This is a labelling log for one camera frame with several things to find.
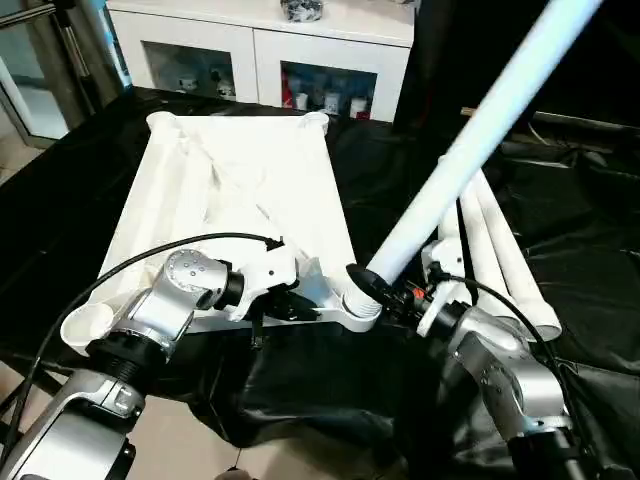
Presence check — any white plastic table top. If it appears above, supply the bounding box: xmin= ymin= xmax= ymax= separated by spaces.
xmin=60 ymin=110 xmax=382 ymax=359

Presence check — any white plastic table leg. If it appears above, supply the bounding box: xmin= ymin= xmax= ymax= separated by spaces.
xmin=437 ymin=154 xmax=474 ymax=306
xmin=457 ymin=184 xmax=529 ymax=329
xmin=342 ymin=0 xmax=607 ymax=322
xmin=472 ymin=169 xmax=564 ymax=344

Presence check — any black mat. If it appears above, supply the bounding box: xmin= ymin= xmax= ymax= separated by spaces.
xmin=0 ymin=84 xmax=640 ymax=480

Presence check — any dark cabinet with gold label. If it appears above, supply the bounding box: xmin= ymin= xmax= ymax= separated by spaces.
xmin=392 ymin=0 xmax=501 ymax=139

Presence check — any white glass door cabinet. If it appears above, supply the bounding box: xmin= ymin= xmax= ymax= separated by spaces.
xmin=107 ymin=0 xmax=417 ymax=124

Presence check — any blue white patterned jar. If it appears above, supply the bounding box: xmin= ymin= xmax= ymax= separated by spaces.
xmin=278 ymin=0 xmax=327 ymax=24

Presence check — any metal framed glass door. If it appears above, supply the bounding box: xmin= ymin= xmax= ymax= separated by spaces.
xmin=0 ymin=0 xmax=132 ymax=151

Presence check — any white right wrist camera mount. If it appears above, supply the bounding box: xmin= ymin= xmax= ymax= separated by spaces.
xmin=417 ymin=237 xmax=477 ymax=337

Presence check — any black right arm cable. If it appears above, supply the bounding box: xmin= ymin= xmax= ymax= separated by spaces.
xmin=432 ymin=262 xmax=591 ymax=480

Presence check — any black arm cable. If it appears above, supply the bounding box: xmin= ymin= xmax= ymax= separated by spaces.
xmin=0 ymin=231 xmax=287 ymax=454
xmin=432 ymin=262 xmax=591 ymax=480

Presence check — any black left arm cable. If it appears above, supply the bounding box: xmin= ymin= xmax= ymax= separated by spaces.
xmin=0 ymin=231 xmax=287 ymax=454

